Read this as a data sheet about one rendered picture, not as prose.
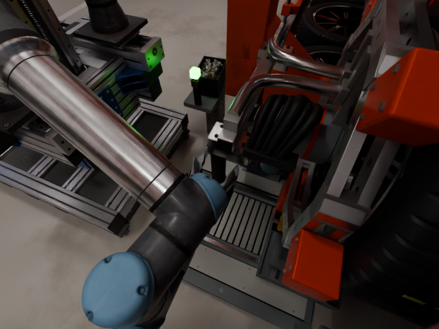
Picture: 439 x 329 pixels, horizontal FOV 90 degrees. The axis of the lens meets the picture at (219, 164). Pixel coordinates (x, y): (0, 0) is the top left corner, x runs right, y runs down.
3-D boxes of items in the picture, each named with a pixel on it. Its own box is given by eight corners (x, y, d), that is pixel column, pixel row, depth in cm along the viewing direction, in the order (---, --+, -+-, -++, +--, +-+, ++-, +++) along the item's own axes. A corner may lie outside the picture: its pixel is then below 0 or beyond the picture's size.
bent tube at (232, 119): (332, 163, 35) (370, 115, 27) (222, 129, 40) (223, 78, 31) (343, 96, 44) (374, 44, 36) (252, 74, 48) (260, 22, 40)
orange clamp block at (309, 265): (328, 252, 43) (322, 302, 39) (289, 237, 45) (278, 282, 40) (345, 244, 38) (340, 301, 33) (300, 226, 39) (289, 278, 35)
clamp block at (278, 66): (286, 73, 62) (291, 55, 57) (255, 66, 64) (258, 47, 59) (290, 63, 64) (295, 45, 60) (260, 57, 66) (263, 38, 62)
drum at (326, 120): (329, 179, 57) (358, 145, 45) (251, 153, 61) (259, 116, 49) (336, 140, 64) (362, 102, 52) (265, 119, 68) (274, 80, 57)
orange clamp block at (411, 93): (415, 147, 28) (481, 140, 19) (350, 130, 30) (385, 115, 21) (436, 94, 28) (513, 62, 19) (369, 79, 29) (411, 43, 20)
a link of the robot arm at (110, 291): (136, 213, 28) (157, 236, 37) (57, 297, 23) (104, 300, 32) (184, 250, 25) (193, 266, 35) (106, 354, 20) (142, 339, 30)
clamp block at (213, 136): (247, 166, 44) (250, 151, 40) (206, 153, 46) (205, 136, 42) (255, 148, 47) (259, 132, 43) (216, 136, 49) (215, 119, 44)
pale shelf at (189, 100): (211, 114, 120) (211, 109, 118) (183, 106, 124) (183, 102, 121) (238, 70, 142) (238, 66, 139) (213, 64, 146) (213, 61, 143)
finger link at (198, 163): (204, 141, 50) (200, 176, 45) (205, 156, 55) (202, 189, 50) (190, 141, 50) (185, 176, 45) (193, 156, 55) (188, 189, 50)
